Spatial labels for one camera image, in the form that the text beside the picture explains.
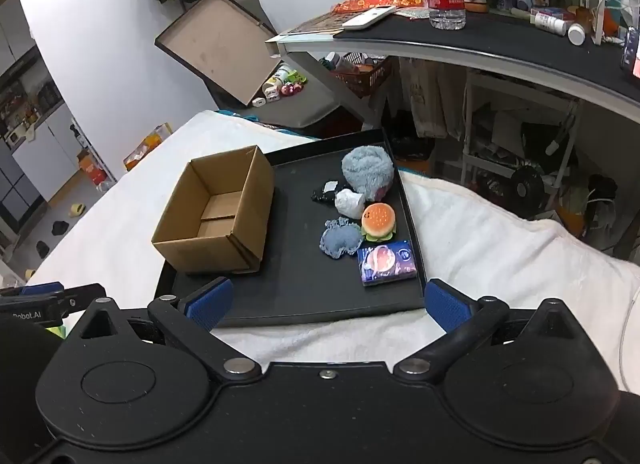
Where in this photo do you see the white cable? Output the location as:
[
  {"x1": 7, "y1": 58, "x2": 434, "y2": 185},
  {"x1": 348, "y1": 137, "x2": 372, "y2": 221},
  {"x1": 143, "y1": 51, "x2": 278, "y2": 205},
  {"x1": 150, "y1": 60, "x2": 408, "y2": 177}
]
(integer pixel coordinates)
[{"x1": 617, "y1": 284, "x2": 640, "y2": 391}]

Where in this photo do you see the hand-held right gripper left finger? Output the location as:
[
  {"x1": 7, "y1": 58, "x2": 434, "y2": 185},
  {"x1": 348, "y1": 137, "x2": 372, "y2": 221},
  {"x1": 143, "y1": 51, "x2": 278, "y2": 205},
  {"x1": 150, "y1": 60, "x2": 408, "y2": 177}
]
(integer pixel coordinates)
[{"x1": 69, "y1": 277, "x2": 263, "y2": 386}]

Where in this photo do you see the white paper wad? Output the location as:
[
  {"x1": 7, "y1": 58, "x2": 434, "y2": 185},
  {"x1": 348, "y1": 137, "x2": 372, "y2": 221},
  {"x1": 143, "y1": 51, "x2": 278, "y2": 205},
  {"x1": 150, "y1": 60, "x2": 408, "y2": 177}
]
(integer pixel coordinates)
[{"x1": 333, "y1": 187, "x2": 370, "y2": 220}]

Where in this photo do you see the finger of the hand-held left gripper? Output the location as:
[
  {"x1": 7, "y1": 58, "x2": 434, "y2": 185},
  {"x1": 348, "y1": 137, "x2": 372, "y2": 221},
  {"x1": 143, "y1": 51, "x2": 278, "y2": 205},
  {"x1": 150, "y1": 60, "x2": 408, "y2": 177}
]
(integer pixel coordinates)
[{"x1": 0, "y1": 283, "x2": 108, "y2": 321}]

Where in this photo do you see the white plastic bottle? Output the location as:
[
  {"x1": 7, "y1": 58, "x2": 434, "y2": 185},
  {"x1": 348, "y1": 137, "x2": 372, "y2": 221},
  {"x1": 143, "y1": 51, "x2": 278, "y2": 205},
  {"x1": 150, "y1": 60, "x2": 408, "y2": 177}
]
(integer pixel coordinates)
[{"x1": 529, "y1": 9, "x2": 569, "y2": 36}]

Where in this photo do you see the white remote control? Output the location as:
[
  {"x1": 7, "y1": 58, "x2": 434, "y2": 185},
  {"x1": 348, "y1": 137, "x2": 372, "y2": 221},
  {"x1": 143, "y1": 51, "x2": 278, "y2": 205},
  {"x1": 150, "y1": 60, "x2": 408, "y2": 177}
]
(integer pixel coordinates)
[{"x1": 341, "y1": 5, "x2": 398, "y2": 32}]

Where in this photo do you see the white blanket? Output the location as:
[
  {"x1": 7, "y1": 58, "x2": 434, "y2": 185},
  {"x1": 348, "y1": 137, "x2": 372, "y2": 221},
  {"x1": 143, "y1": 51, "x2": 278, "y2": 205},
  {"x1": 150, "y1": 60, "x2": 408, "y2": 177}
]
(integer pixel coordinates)
[{"x1": 25, "y1": 110, "x2": 640, "y2": 395}]

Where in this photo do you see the grey white cabinet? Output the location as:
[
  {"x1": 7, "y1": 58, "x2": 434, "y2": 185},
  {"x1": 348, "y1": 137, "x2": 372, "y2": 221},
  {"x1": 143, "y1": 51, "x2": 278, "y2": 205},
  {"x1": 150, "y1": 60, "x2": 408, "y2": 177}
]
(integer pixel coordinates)
[{"x1": 0, "y1": 42, "x2": 103, "y2": 250}]

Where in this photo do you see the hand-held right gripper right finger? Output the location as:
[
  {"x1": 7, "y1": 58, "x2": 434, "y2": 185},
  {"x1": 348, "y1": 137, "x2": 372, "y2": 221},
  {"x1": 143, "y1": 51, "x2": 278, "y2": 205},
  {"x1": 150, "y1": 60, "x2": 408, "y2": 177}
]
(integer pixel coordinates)
[{"x1": 393, "y1": 279, "x2": 589, "y2": 381}]

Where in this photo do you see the blue tissue packet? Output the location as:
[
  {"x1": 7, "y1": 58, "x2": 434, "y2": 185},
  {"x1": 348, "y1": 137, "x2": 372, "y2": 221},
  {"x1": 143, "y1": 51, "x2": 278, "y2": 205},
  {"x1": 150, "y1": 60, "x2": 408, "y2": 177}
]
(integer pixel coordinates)
[{"x1": 356, "y1": 239, "x2": 419, "y2": 288}]

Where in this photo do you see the blue-grey fluffy plush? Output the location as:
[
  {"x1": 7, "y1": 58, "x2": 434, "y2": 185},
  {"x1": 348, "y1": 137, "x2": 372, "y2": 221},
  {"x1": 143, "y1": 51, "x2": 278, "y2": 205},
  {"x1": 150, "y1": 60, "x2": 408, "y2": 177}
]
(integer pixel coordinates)
[{"x1": 341, "y1": 145, "x2": 396, "y2": 195}]

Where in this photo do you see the burger plush toy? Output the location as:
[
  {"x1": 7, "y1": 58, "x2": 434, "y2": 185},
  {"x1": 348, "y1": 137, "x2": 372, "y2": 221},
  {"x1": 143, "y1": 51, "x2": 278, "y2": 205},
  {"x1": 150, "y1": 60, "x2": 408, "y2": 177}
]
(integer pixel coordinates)
[{"x1": 360, "y1": 202, "x2": 398, "y2": 244}]

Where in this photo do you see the black tray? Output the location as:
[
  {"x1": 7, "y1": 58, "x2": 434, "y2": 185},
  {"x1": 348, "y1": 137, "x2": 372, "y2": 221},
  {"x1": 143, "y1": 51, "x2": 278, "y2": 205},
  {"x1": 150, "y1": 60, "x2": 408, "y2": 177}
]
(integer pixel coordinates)
[{"x1": 154, "y1": 129, "x2": 429, "y2": 328}]

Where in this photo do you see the teal bedsheet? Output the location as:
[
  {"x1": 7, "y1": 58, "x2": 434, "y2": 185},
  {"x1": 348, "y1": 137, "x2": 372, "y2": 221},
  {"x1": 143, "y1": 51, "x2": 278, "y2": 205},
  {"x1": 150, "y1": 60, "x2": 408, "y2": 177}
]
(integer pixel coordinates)
[{"x1": 217, "y1": 109, "x2": 312, "y2": 135}]

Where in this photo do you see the brown cardboard box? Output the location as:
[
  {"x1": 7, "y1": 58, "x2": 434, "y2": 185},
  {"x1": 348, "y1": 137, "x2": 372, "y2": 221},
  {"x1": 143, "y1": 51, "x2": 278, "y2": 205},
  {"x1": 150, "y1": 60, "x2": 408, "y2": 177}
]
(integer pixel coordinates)
[{"x1": 151, "y1": 145, "x2": 275, "y2": 275}]

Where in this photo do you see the red plastic basket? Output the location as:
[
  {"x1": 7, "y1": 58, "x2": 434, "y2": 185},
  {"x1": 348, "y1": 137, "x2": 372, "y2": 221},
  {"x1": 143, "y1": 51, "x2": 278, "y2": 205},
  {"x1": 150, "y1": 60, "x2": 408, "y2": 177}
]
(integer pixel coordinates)
[{"x1": 329, "y1": 51, "x2": 394, "y2": 98}]

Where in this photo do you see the orange tissue box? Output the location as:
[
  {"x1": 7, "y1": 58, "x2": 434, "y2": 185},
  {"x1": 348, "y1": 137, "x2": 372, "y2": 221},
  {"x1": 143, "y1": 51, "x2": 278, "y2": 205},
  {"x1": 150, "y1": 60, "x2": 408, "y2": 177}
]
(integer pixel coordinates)
[{"x1": 123, "y1": 123, "x2": 174, "y2": 171}]

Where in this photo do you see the black desk mat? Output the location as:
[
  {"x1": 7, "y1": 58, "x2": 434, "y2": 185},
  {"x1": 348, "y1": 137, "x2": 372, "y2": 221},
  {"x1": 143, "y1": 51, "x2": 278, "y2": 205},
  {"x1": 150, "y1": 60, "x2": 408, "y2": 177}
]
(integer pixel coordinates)
[{"x1": 332, "y1": 13, "x2": 640, "y2": 96}]

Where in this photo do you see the white tote bag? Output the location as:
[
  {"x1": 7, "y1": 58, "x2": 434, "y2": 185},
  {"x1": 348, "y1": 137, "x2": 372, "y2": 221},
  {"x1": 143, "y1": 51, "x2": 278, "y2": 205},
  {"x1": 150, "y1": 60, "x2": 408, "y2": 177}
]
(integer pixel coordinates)
[{"x1": 399, "y1": 59, "x2": 469, "y2": 140}]

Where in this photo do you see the red carton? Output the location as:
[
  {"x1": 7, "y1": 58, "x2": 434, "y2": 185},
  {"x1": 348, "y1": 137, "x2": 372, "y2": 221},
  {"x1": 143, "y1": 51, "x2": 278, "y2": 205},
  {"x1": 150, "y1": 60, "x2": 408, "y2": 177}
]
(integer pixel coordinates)
[{"x1": 77, "y1": 149, "x2": 109, "y2": 185}]

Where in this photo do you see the white metal rack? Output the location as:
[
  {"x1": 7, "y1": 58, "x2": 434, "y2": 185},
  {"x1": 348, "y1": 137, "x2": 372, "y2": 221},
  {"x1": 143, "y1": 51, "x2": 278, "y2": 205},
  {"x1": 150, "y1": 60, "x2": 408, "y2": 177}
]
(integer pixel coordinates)
[{"x1": 459, "y1": 69, "x2": 584, "y2": 215}]

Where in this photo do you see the black round fan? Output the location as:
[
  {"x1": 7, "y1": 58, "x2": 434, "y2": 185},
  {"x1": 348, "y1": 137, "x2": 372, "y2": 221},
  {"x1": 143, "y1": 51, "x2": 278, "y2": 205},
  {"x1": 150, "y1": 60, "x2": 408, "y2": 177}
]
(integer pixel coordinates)
[{"x1": 509, "y1": 166, "x2": 546, "y2": 205}]

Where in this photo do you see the grey desk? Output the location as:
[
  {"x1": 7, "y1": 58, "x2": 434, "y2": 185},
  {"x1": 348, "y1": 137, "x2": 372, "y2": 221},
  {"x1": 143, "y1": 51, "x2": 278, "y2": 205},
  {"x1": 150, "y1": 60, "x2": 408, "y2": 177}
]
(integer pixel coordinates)
[{"x1": 276, "y1": 4, "x2": 640, "y2": 111}]

